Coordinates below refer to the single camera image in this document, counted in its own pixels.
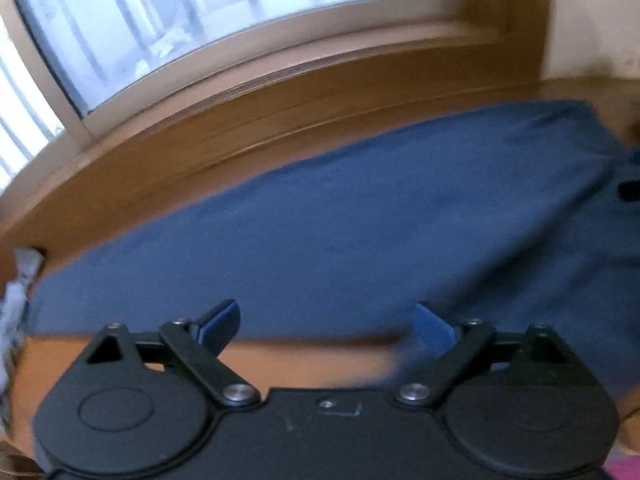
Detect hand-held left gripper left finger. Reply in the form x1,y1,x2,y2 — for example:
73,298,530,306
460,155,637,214
84,299,262,408

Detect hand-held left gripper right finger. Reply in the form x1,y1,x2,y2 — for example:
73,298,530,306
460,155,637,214
394,301,577,408

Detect navy blue fleece pants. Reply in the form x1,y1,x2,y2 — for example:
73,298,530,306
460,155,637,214
27,100,640,411

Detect crumpled white printed cloth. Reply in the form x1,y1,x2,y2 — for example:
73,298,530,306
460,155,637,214
0,247,46,431

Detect person's pink clothing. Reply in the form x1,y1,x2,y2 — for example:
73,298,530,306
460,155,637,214
602,452,640,480

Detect window with wooden frame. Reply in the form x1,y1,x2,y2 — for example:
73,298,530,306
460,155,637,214
0,0,451,191

